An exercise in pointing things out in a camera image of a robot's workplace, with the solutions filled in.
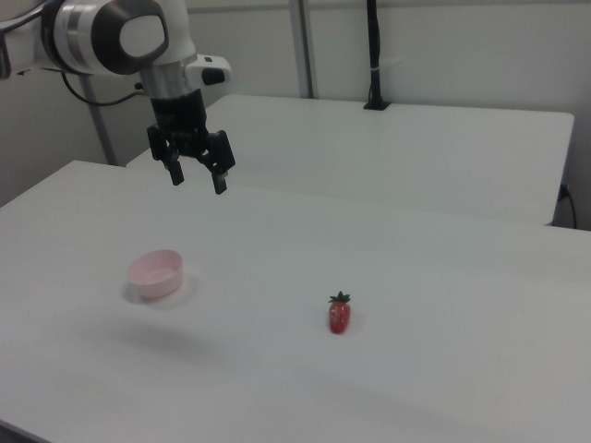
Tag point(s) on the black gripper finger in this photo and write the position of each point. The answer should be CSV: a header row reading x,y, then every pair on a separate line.
x,y
220,182
175,173

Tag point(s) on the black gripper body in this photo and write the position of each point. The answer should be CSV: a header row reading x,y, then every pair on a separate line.
x,y
180,117

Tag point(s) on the red toy strawberry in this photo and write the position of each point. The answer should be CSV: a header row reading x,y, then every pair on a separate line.
x,y
339,316

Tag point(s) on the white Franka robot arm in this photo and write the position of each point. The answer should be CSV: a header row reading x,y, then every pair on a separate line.
x,y
138,37

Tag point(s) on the pink plastic bowl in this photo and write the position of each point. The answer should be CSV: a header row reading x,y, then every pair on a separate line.
x,y
157,277

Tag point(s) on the white side table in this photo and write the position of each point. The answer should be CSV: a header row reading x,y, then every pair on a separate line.
x,y
392,152

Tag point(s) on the aluminium frame post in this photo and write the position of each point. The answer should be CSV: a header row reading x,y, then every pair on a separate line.
x,y
99,129
302,46

